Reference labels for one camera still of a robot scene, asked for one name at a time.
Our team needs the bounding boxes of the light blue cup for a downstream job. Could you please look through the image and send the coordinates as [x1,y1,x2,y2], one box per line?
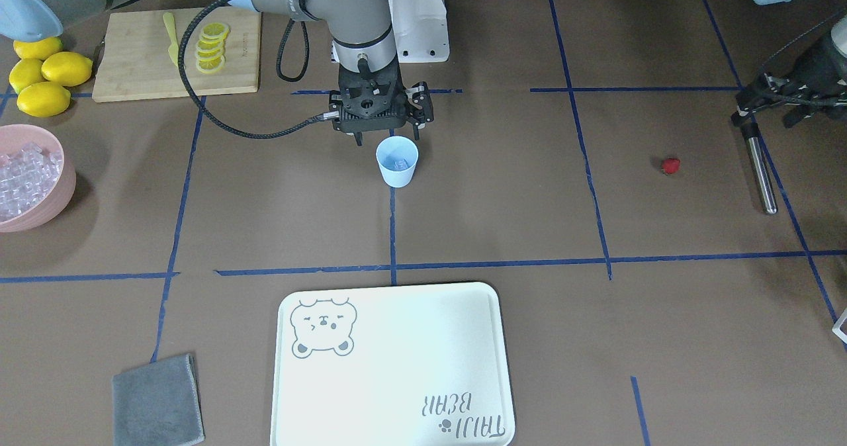
[375,136,420,189]

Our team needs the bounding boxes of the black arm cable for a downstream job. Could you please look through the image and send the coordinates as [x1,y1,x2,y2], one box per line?
[761,9,847,109]

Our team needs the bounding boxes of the lemon slices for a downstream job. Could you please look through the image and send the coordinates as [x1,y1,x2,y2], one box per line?
[195,22,230,75]

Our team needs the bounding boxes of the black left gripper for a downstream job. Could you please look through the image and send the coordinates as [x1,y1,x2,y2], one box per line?
[731,69,845,129]

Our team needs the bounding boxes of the cream bear tray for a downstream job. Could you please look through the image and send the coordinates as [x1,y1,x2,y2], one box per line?
[269,281,516,445]

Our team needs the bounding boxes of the pink bowl of ice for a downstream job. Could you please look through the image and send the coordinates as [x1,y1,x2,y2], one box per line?
[1,124,76,233]

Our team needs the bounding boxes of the wooden cutting board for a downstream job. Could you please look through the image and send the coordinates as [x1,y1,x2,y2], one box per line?
[92,7,263,103]

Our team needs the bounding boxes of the grey folded cloth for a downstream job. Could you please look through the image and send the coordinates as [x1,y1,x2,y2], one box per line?
[111,353,206,445]

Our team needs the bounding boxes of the yellow plastic knife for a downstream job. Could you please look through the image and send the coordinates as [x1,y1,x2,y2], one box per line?
[161,11,179,68]

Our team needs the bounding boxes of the red strawberry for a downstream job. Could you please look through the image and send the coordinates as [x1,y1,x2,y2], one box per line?
[660,157,682,175]

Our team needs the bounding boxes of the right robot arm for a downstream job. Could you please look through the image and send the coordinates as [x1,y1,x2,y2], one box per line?
[2,0,435,144]

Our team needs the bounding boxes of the yellow lemon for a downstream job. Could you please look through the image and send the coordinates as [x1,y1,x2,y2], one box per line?
[8,59,46,94]
[13,36,64,61]
[17,81,71,118]
[40,52,93,87]

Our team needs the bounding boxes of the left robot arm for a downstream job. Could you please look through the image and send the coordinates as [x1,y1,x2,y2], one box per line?
[731,0,845,130]

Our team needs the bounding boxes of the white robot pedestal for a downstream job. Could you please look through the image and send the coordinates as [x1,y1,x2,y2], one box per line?
[389,0,451,64]

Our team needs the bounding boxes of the white cup rack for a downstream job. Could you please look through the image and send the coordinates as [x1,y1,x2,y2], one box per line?
[832,308,847,345]

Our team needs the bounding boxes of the steel muddler black tip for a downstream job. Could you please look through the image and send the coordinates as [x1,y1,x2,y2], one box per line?
[740,122,778,216]

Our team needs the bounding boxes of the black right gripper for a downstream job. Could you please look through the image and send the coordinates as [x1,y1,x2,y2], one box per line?
[329,62,435,146]

